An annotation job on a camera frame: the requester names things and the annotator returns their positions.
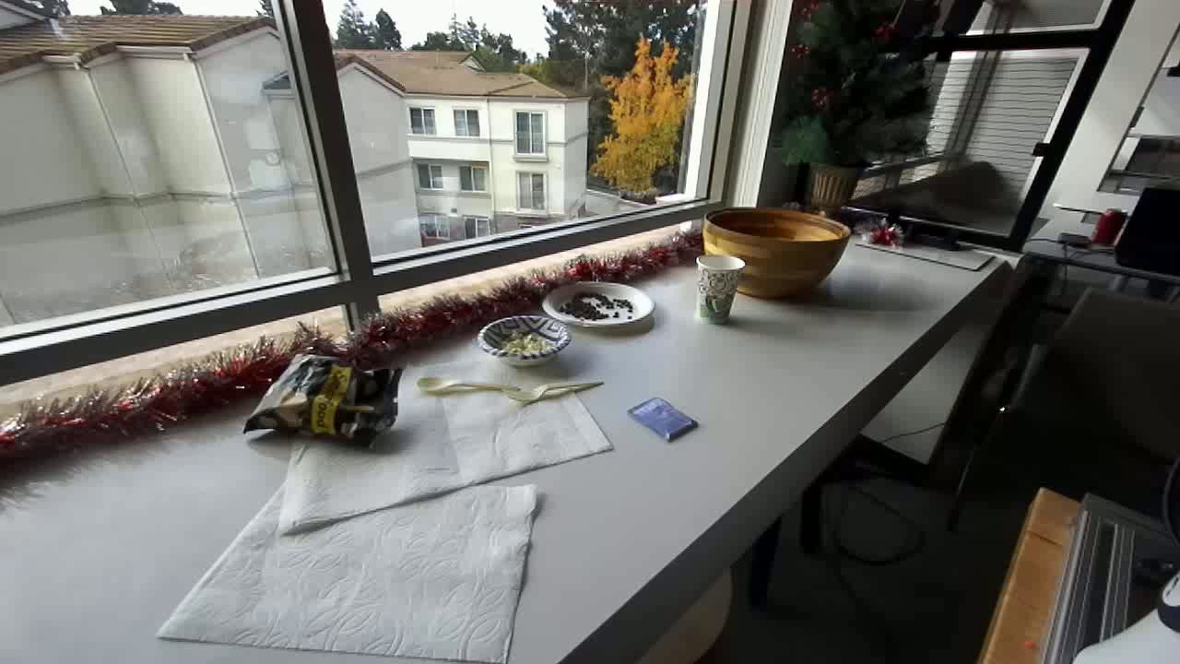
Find blue packet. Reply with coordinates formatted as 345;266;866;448
621;395;700;446

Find black monitor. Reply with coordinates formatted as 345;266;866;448
1109;179;1180;280

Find yellow leaved tree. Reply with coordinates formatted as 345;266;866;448
589;33;695;202

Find large white paper towel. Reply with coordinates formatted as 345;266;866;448
154;478;543;664

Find white apartment building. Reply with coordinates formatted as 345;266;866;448
333;47;593;255

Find wooden board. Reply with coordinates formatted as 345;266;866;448
978;488;1084;664

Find red cup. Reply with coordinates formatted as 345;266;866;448
1087;206;1130;250

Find red ribbon bow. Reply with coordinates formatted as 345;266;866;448
864;216;909;250

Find patterned paper cup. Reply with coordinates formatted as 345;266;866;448
691;250;748;328

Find black floor cable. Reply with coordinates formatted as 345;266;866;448
803;472;936;570

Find folded white paper towel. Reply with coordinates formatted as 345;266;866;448
277;357;617;538

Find round tan stool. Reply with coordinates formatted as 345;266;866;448
639;566;736;664

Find white plate with dark food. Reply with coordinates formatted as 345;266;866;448
537;280;655;333

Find dark window frame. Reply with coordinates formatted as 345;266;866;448
0;0;796;388

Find small patterned bowl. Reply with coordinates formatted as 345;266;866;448
470;309;573;370

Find red tinsel garland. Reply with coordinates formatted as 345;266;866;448
0;224;706;472

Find large wooden bowl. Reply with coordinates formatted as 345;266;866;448
695;202;855;302

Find aluminium rail frame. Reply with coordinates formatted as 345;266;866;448
1044;489;1180;664

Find dark chair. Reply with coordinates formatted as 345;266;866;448
969;286;1180;529

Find black partition frame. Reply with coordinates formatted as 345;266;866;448
913;0;1140;255

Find crumpled snack bag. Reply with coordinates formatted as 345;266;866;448
240;349;406;448

